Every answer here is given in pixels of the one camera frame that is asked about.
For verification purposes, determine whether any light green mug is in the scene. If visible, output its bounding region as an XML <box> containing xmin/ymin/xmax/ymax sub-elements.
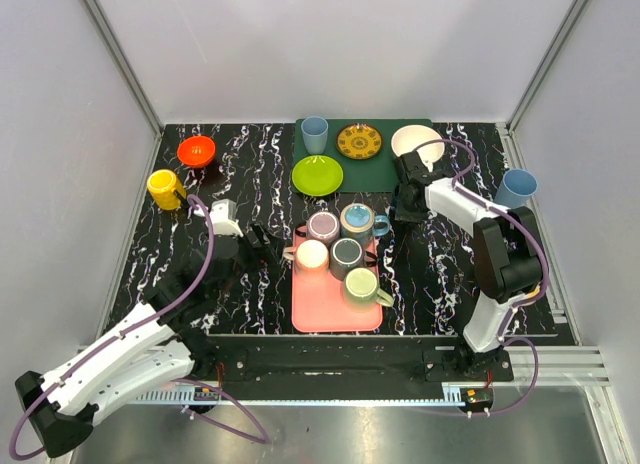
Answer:
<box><xmin>343</xmin><ymin>267</ymin><xmax>394</xmax><ymax>311</ymax></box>

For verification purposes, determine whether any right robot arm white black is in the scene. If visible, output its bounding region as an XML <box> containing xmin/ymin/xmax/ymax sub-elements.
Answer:
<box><xmin>393</xmin><ymin>151</ymin><xmax>549</xmax><ymax>381</ymax></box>

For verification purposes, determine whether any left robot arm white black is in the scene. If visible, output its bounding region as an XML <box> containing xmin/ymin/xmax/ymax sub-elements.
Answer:
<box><xmin>15</xmin><ymin>223</ymin><xmax>284</xmax><ymax>458</ymax></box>

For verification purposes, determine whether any pink mug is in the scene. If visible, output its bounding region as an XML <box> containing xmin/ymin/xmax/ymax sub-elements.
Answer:
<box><xmin>282</xmin><ymin>239</ymin><xmax>330</xmax><ymax>274</ymax></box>

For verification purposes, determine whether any light blue mug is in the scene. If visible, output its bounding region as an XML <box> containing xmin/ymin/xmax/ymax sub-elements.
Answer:
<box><xmin>340</xmin><ymin>203</ymin><xmax>391</xmax><ymax>247</ymax></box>

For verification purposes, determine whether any purple mug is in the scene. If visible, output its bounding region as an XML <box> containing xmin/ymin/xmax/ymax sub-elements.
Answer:
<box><xmin>306</xmin><ymin>211</ymin><xmax>340</xmax><ymax>245</ymax></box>

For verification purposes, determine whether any grey mug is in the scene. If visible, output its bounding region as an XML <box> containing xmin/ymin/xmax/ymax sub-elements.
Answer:
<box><xmin>329</xmin><ymin>238</ymin><xmax>377</xmax><ymax>281</ymax></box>

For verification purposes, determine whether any yellow mug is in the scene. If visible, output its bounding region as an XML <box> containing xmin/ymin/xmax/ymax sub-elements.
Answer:
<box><xmin>146</xmin><ymin>169</ymin><xmax>186</xmax><ymax>211</ymax></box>

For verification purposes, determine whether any dark green mat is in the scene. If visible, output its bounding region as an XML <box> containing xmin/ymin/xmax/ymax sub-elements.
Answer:
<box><xmin>293</xmin><ymin>118</ymin><xmax>433</xmax><ymax>193</ymax></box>

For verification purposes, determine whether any white bowl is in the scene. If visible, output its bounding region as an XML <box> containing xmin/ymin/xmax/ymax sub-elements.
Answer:
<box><xmin>391</xmin><ymin>124</ymin><xmax>445</xmax><ymax>171</ymax></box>

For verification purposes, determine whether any yellow patterned plate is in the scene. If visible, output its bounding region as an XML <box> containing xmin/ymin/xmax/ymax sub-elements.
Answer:
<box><xmin>336</xmin><ymin>123</ymin><xmax>383</xmax><ymax>160</ymax></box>

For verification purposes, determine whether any pink tray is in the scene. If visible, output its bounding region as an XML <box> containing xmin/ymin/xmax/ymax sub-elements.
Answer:
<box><xmin>292</xmin><ymin>237</ymin><xmax>383</xmax><ymax>333</ymax></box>

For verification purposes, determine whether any lime green plate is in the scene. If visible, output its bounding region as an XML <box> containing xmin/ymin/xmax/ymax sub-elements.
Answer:
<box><xmin>292</xmin><ymin>155</ymin><xmax>344</xmax><ymax>197</ymax></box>

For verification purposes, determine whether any blue cup at right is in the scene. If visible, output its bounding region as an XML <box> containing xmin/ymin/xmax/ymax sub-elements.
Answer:
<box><xmin>493</xmin><ymin>169</ymin><xmax>538</xmax><ymax>208</ymax></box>

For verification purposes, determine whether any blue cup on mat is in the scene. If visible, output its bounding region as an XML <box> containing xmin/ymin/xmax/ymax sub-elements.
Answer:
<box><xmin>301</xmin><ymin>116</ymin><xmax>329</xmax><ymax>155</ymax></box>

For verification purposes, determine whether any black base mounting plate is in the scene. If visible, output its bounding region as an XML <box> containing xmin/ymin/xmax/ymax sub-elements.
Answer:
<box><xmin>189</xmin><ymin>334</ymin><xmax>514</xmax><ymax>383</ymax></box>

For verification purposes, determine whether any red bowl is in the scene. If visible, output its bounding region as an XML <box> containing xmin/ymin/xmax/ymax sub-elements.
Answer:
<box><xmin>177</xmin><ymin>136</ymin><xmax>216</xmax><ymax>168</ymax></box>

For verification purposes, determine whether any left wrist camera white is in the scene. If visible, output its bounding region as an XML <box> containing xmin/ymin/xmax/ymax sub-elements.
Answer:
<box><xmin>208</xmin><ymin>199</ymin><xmax>244</xmax><ymax>237</ymax></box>

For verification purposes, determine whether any right aluminium frame post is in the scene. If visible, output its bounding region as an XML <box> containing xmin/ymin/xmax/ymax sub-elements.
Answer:
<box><xmin>507</xmin><ymin>0</ymin><xmax>601</xmax><ymax>133</ymax></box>

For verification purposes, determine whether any aluminium frame post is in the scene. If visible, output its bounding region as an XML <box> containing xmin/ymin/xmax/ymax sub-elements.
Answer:
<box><xmin>73</xmin><ymin>0</ymin><xmax>164</xmax><ymax>135</ymax></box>
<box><xmin>507</xmin><ymin>0</ymin><xmax>601</xmax><ymax>133</ymax></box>

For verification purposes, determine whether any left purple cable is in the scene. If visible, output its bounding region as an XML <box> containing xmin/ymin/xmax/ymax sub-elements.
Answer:
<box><xmin>9</xmin><ymin>193</ymin><xmax>274</xmax><ymax>459</ymax></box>

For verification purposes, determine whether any front aluminium rail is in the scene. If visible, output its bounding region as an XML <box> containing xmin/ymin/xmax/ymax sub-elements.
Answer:
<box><xmin>134</xmin><ymin>375</ymin><xmax>493</xmax><ymax>407</ymax></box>

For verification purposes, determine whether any left aluminium frame post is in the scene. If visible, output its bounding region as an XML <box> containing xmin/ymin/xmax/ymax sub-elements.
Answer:
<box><xmin>73</xmin><ymin>0</ymin><xmax>164</xmax><ymax>135</ymax></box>

